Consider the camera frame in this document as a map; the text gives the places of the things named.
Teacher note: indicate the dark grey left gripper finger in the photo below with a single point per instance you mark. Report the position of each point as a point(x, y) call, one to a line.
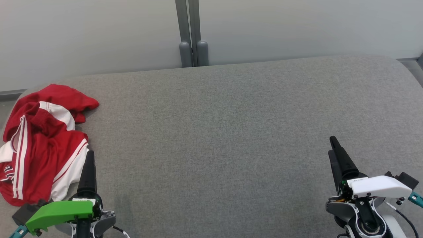
point(87, 177)

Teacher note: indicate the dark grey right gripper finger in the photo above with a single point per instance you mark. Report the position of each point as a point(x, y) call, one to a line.
point(335, 172)
point(345, 162)

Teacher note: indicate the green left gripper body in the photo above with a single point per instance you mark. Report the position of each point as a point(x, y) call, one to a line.
point(62, 211)

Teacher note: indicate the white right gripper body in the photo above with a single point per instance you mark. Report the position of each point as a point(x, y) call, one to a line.
point(380, 186)

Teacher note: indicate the red jersey with white sleeves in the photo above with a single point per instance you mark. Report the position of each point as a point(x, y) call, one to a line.
point(39, 158)

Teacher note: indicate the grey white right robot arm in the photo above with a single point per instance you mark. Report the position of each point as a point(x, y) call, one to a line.
point(366, 218)

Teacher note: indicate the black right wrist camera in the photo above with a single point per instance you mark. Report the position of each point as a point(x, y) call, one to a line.
point(404, 180)

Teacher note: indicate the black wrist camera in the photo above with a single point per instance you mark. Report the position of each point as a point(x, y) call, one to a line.
point(28, 211)
point(404, 180)

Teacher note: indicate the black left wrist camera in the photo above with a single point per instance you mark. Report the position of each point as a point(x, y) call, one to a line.
point(28, 211)

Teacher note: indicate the grey partition base rail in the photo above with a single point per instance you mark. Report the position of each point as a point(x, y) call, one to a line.
point(411, 64)
point(11, 95)

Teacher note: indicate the grey partition post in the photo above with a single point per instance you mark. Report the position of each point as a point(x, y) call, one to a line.
point(200, 33)
point(183, 33)

